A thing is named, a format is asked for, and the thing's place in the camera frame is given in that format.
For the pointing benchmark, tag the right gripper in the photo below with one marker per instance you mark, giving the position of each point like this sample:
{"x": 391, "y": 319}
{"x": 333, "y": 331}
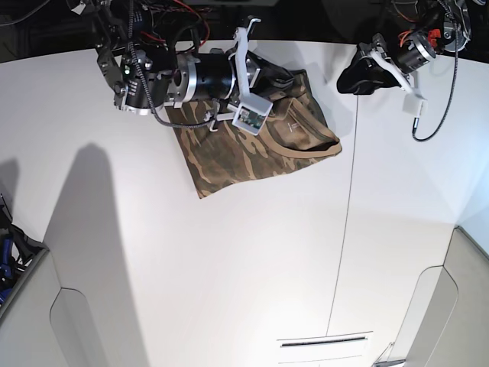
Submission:
{"x": 223, "y": 77}

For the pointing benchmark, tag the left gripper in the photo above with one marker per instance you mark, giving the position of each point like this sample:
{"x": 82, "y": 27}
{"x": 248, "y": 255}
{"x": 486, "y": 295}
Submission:
{"x": 373, "y": 67}

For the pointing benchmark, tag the camouflage T-shirt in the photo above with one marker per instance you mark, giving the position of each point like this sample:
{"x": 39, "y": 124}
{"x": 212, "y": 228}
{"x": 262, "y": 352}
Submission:
{"x": 295, "y": 136}

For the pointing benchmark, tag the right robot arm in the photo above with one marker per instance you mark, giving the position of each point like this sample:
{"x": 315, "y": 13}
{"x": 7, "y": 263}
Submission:
{"x": 150, "y": 56}

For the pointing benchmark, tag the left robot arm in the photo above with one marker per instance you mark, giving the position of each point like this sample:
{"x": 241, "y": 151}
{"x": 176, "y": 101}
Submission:
{"x": 445, "y": 23}

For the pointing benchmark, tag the grey right chair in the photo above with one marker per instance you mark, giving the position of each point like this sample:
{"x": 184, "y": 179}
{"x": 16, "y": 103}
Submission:
{"x": 446, "y": 323}

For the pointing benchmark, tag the grey chair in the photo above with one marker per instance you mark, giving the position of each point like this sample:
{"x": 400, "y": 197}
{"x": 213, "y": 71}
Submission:
{"x": 446, "y": 323}
{"x": 72, "y": 317}

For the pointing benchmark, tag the blue and black clutter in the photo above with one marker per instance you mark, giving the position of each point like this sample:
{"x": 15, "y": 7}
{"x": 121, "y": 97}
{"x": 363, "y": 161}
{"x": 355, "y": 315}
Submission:
{"x": 19, "y": 255}

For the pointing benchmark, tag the grey left chair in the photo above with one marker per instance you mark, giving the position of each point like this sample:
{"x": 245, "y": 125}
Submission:
{"x": 72, "y": 317}

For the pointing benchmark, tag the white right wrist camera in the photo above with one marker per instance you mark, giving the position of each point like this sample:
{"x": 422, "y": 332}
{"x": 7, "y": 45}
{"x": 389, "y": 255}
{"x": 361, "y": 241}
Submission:
{"x": 252, "y": 113}

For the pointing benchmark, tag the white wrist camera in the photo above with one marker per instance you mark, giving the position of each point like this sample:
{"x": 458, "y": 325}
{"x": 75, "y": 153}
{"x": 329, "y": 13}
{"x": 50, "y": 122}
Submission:
{"x": 252, "y": 113}
{"x": 414, "y": 104}

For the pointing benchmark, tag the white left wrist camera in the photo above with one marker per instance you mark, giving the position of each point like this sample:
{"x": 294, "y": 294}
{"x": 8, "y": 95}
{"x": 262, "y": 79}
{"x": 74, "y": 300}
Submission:
{"x": 414, "y": 104}

